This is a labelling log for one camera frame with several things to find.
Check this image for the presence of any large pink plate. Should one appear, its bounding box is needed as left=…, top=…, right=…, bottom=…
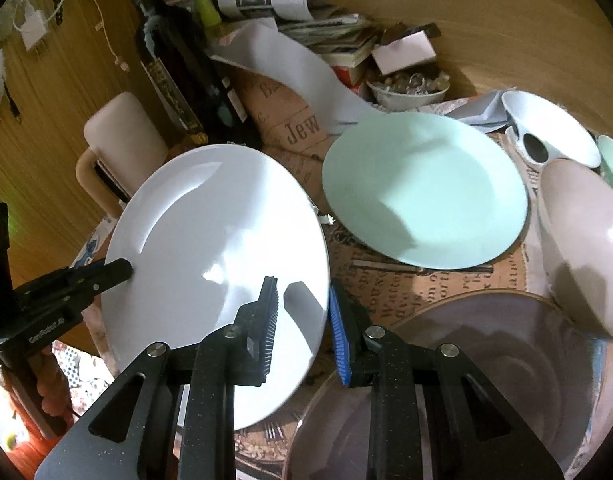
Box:
left=284, top=290, right=612, bottom=480

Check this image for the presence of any white wall charger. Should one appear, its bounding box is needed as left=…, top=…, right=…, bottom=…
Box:
left=19, top=10, right=50, bottom=52

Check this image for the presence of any printed newspaper table cover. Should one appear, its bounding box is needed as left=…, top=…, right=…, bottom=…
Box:
left=69, top=67, right=613, bottom=480

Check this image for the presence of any yellow-green highlighter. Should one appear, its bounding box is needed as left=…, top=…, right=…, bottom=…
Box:
left=196, top=0, right=222, bottom=31

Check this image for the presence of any small bowl of beads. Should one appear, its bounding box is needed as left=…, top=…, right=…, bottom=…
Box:
left=366, top=71, right=451, bottom=112

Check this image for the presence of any stack of newspapers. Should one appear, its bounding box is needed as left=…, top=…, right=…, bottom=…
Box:
left=206, top=0, right=382, bottom=86

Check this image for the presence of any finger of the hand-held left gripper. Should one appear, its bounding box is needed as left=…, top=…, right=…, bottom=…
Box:
left=14, top=258, right=135, bottom=318

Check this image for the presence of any folded white paper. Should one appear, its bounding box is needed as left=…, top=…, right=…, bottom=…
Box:
left=451, top=91, right=512, bottom=133

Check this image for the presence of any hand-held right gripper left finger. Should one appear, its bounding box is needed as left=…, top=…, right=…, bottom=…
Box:
left=34, top=276, right=279, bottom=480

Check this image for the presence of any white plate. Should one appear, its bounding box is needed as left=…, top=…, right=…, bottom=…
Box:
left=102, top=144, right=331, bottom=431

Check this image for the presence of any person's left hand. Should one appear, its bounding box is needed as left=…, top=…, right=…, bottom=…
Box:
left=32, top=344, right=73, bottom=413

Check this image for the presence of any cream jug with handle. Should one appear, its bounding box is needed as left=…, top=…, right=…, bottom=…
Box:
left=75, top=91, right=170, bottom=221

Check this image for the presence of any mint green plate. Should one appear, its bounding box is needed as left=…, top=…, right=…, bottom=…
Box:
left=321, top=110, right=530, bottom=268

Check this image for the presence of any dark bottle with teal label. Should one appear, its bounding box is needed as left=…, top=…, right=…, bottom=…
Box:
left=184, top=10, right=252, bottom=146

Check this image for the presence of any pink bowl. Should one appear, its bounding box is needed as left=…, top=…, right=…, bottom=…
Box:
left=536, top=158, right=613, bottom=343

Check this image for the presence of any thin white cable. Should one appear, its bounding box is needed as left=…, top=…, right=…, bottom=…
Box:
left=84, top=0, right=130, bottom=73

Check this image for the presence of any dark wine bottle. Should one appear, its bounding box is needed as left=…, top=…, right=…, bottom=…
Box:
left=120, top=0, right=210, bottom=146

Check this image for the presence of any small white box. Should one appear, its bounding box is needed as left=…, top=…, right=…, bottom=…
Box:
left=371, top=25, right=442, bottom=75

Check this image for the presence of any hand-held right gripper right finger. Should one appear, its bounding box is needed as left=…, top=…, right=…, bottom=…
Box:
left=330, top=281, right=582, bottom=480

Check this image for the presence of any long white paper sheet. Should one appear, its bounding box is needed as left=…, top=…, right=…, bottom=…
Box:
left=209, top=20, right=382, bottom=133

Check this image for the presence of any floral cloth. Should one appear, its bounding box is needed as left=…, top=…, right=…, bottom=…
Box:
left=51, top=340, right=114, bottom=428

